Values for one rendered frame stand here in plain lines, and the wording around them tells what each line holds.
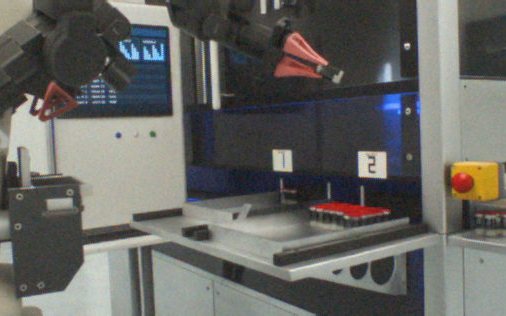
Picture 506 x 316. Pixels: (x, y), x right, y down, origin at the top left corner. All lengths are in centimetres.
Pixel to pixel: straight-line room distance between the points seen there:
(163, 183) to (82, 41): 119
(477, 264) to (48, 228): 90
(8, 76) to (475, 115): 93
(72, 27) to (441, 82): 74
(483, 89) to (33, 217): 95
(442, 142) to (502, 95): 25
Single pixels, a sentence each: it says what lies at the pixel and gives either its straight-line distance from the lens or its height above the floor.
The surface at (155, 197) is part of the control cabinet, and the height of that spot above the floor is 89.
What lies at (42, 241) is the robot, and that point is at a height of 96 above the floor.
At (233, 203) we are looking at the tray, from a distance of 159.
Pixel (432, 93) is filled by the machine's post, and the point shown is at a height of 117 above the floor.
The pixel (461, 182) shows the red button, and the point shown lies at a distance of 110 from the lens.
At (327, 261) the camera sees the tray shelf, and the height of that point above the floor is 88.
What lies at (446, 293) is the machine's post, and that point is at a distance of 121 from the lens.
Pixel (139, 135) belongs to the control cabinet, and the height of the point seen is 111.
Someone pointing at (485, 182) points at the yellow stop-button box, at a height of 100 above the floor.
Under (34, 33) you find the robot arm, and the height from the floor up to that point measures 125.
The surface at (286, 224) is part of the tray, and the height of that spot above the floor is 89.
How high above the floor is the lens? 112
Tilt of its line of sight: 3 degrees down
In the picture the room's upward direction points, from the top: 2 degrees counter-clockwise
